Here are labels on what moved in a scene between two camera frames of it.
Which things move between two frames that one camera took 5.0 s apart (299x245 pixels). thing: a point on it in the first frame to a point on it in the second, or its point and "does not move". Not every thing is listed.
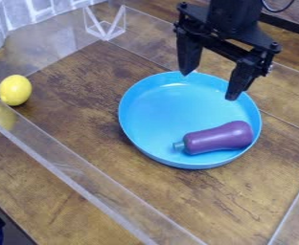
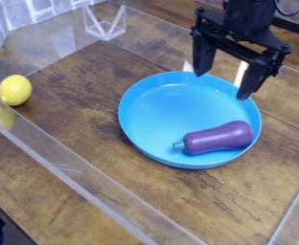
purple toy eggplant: [230, 136] does not move
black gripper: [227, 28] to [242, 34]
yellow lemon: [14, 89] does not move
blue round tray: [168, 104] does not move
